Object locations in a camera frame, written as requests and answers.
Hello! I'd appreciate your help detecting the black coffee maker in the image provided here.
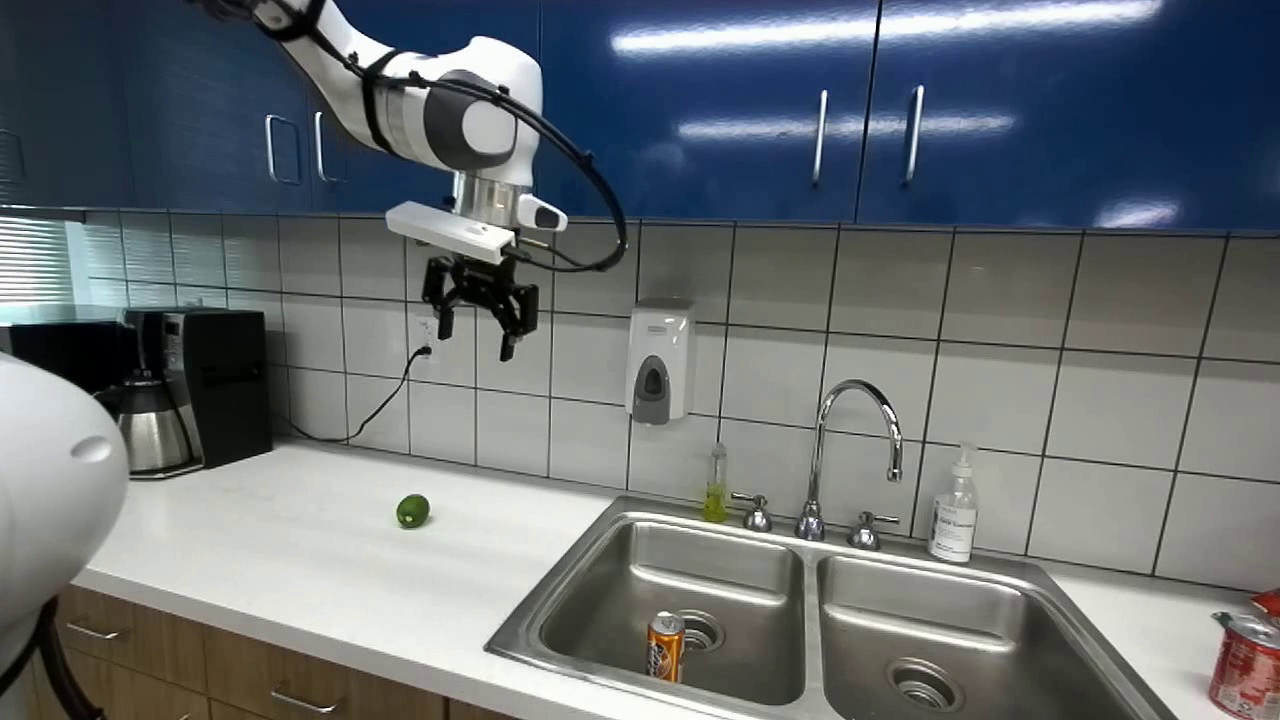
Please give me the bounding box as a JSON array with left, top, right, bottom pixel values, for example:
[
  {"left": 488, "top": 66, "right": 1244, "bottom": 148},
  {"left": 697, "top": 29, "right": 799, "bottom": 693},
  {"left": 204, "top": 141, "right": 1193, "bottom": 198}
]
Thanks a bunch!
[{"left": 122, "top": 304, "right": 274, "bottom": 472}]

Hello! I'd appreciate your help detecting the chrome gooseneck faucet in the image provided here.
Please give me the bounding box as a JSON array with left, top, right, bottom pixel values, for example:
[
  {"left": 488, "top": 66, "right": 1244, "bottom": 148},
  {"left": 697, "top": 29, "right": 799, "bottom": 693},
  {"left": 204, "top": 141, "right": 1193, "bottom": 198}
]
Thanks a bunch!
[{"left": 795, "top": 377, "right": 912, "bottom": 545}]

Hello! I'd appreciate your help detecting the steel coffee carafe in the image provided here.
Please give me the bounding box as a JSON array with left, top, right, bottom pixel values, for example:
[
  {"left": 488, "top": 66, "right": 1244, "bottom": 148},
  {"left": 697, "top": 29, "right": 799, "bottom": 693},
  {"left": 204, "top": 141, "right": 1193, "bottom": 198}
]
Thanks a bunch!
[{"left": 95, "top": 372, "right": 198, "bottom": 478}]

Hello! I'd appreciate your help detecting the silver drawer handle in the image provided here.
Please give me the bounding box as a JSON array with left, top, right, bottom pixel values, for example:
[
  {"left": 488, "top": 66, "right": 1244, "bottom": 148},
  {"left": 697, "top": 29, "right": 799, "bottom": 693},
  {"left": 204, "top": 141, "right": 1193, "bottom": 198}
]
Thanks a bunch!
[
  {"left": 262, "top": 682, "right": 344, "bottom": 720},
  {"left": 64, "top": 614, "right": 126, "bottom": 646}
]

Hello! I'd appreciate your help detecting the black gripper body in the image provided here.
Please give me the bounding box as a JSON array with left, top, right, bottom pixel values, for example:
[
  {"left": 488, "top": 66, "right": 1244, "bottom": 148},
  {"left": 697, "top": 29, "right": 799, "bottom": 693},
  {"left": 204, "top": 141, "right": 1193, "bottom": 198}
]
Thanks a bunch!
[{"left": 421, "top": 250, "right": 542, "bottom": 336}]

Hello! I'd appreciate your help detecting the orange soda can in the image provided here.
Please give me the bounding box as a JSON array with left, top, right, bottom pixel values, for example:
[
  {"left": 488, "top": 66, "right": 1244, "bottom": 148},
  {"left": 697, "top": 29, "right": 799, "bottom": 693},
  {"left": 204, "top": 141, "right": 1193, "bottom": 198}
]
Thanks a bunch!
[{"left": 644, "top": 608, "right": 689, "bottom": 686}]

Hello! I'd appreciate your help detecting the blue cabinet door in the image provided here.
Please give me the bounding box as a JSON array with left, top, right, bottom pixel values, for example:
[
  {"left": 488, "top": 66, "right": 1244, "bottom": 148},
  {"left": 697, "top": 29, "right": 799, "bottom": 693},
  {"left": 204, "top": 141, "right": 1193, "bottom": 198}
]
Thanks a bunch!
[
  {"left": 540, "top": 0, "right": 879, "bottom": 227},
  {"left": 857, "top": 0, "right": 1280, "bottom": 241},
  {"left": 122, "top": 0, "right": 299, "bottom": 216},
  {"left": 291, "top": 0, "right": 553, "bottom": 224},
  {"left": 0, "top": 0, "right": 132, "bottom": 211}
]

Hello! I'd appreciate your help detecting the green lime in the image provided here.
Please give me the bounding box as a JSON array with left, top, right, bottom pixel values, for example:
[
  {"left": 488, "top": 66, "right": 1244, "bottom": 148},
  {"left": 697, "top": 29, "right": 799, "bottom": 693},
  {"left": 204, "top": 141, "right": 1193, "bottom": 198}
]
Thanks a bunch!
[{"left": 391, "top": 486, "right": 435, "bottom": 533}]

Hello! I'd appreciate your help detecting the green dish soap bottle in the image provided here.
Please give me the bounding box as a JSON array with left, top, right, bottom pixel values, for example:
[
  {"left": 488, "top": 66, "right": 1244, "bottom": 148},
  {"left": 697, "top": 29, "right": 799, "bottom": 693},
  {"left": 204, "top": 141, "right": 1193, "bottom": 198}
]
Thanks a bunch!
[{"left": 698, "top": 438, "right": 737, "bottom": 528}]

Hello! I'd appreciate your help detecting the white wall soap dispenser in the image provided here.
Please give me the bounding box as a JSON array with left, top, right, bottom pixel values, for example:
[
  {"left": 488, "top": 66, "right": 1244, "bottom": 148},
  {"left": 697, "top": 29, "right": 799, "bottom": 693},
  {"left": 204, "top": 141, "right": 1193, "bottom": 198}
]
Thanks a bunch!
[{"left": 624, "top": 304, "right": 697, "bottom": 427}]

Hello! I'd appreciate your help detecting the black power cord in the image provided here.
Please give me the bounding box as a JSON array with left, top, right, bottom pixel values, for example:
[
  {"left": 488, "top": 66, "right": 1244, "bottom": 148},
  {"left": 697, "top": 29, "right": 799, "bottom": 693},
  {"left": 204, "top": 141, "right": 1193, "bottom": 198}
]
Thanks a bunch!
[{"left": 280, "top": 339, "right": 441, "bottom": 447}]

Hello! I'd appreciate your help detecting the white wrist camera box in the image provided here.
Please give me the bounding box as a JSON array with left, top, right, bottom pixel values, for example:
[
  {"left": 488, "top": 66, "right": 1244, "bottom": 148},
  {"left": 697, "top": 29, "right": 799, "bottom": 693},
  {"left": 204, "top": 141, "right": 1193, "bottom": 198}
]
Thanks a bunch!
[{"left": 384, "top": 196, "right": 524, "bottom": 266}]

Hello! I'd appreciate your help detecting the wooden drawer front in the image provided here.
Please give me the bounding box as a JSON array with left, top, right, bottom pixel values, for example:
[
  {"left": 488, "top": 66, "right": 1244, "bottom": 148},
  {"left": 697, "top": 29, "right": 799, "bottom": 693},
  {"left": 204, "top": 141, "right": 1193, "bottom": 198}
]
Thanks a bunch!
[
  {"left": 54, "top": 584, "right": 212, "bottom": 697},
  {"left": 198, "top": 623, "right": 453, "bottom": 720}
]

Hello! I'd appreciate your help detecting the clear pump bottle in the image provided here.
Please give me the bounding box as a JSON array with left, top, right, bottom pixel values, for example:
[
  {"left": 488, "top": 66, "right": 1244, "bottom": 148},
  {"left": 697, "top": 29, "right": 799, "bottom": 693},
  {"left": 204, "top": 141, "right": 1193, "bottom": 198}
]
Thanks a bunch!
[{"left": 929, "top": 445, "right": 985, "bottom": 568}]

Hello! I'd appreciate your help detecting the black countertop appliance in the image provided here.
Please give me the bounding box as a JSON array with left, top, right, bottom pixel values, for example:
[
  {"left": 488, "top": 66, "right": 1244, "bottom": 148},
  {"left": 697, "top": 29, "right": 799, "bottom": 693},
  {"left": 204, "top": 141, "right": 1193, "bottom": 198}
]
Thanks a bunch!
[{"left": 0, "top": 317, "right": 140, "bottom": 400}]

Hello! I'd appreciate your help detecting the red soda can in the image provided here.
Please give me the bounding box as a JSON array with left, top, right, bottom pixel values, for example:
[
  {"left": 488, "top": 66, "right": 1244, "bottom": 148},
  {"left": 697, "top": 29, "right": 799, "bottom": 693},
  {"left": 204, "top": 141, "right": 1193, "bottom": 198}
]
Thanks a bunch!
[{"left": 1203, "top": 608, "right": 1280, "bottom": 720}]

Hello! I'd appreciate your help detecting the stainless steel double sink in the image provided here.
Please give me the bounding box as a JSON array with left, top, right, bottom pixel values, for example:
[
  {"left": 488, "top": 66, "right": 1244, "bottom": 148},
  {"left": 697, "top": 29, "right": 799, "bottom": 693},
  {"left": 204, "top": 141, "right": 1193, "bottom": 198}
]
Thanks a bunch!
[{"left": 484, "top": 491, "right": 1181, "bottom": 720}]

